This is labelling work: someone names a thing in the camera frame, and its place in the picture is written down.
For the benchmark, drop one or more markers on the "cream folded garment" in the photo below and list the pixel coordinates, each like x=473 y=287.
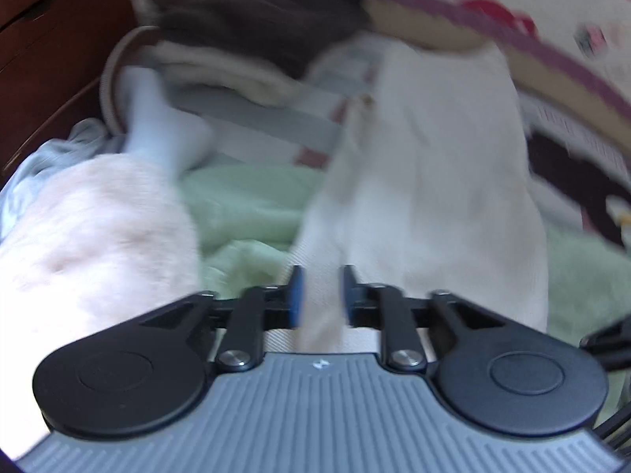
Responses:
x=222 y=69

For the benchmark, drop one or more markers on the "checked printed bed mat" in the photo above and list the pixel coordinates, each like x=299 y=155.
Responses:
x=276 y=118

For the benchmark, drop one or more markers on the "cream waffle top green trim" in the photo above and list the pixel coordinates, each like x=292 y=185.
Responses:
x=434 y=167

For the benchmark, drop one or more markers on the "pale blue garment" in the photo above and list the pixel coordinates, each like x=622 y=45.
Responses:
x=153 y=128

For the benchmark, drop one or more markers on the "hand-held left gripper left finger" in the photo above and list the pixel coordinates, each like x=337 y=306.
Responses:
x=296 y=298

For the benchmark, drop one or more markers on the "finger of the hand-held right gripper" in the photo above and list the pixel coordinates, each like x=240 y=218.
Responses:
x=604 y=342

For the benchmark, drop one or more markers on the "pink fluffy garment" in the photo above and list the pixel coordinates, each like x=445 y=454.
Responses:
x=98 y=246

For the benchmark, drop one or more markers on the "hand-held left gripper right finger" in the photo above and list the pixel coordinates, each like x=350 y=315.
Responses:
x=348 y=298

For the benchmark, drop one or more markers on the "red-brown wooden nightstand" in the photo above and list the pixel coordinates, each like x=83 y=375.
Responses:
x=49 y=34

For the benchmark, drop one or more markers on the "green fleece blanket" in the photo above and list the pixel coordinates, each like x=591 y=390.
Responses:
x=246 y=207

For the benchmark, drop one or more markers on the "brown folded garment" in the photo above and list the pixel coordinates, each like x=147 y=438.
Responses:
x=256 y=24

